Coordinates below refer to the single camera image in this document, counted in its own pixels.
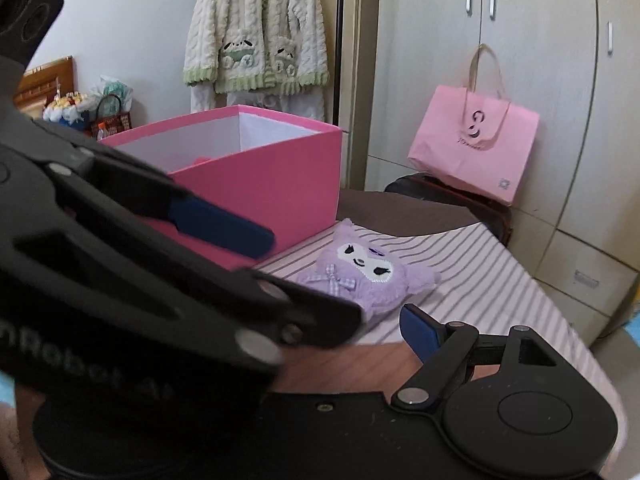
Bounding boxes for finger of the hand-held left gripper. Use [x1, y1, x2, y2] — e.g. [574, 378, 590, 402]
[144, 174, 277, 261]
[234, 270, 364, 361]

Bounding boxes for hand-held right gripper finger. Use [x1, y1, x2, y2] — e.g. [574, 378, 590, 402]
[390, 303, 559, 414]

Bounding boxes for purple plush toy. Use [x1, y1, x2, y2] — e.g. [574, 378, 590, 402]
[292, 218, 442, 332]

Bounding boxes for pink cardboard box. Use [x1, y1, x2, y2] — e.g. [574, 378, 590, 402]
[97, 104, 344, 272]

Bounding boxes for striped cloth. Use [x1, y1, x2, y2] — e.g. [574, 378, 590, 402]
[254, 222, 627, 413]

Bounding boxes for white hanging garment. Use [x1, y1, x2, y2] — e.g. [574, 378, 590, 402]
[189, 82, 327, 122]

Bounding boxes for dark woven basket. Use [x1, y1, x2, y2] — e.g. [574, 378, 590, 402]
[92, 94, 134, 137]

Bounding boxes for pink paper shopping bag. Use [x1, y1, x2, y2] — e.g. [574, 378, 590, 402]
[407, 43, 541, 206]

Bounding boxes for cream knitted cardigan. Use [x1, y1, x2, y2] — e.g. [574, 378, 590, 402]
[182, 0, 331, 99]

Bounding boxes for black clothes rack pole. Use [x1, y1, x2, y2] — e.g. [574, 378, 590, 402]
[335, 0, 347, 127]

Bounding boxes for beige wardrobe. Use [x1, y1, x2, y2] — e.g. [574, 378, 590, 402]
[350, 0, 640, 347]

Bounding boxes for wooden frame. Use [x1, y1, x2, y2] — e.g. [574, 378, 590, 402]
[12, 55, 75, 122]

